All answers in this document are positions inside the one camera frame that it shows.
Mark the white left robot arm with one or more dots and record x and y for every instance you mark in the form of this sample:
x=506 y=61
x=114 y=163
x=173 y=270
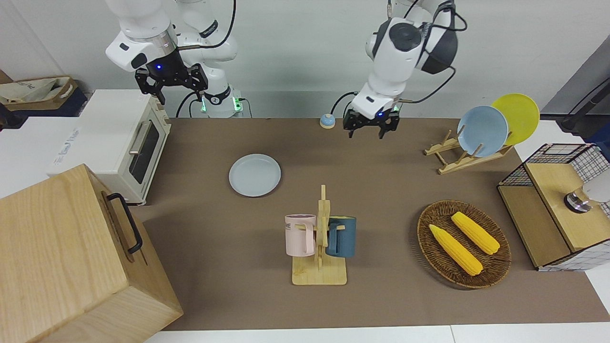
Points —
x=395 y=62

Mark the short yellow corn cob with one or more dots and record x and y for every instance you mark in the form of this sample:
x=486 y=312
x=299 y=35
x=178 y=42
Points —
x=476 y=233

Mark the dark blue mug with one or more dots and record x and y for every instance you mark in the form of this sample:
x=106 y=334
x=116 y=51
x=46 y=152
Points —
x=345 y=236

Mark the white cylinder device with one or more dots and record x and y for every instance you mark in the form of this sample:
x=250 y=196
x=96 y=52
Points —
x=598 y=188

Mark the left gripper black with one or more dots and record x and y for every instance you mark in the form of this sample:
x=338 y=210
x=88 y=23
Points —
x=371 y=120

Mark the round wicker basket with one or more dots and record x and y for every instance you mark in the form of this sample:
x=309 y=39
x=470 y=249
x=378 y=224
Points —
x=495 y=267

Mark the white toaster oven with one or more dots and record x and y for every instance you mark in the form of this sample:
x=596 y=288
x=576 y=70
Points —
x=105 y=138

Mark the blue dome desk bell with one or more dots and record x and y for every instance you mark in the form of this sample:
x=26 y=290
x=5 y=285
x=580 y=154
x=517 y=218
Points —
x=327 y=120

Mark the light blue plate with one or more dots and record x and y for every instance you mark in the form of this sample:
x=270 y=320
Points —
x=483 y=131

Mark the wooden mug tree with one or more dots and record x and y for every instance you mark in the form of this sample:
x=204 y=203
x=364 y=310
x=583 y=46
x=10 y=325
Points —
x=319 y=274

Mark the wooden plate rack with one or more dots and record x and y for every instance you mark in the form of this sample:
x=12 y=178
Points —
x=457 y=164

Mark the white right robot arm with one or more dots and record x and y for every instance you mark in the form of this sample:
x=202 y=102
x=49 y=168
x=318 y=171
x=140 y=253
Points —
x=143 y=24

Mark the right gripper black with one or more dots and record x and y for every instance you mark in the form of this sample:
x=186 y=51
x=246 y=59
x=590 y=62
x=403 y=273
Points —
x=167 y=71

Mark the brown table mat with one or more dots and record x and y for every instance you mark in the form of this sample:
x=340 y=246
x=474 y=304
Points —
x=228 y=238

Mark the pink mug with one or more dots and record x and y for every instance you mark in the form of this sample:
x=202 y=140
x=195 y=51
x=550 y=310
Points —
x=298 y=236

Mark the long pointed yellow corn cob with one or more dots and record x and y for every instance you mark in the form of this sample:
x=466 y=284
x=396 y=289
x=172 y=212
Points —
x=455 y=250

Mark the gray plate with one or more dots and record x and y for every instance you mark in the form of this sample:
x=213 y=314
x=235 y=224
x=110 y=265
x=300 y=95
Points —
x=255 y=175

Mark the black metal stand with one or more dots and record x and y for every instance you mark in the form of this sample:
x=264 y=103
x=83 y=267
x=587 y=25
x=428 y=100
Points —
x=586 y=109

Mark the navy blue bin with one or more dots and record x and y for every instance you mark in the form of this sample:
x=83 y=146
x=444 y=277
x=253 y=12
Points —
x=74 y=105

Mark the yellow plate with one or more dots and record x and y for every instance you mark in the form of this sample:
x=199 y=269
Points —
x=522 y=114

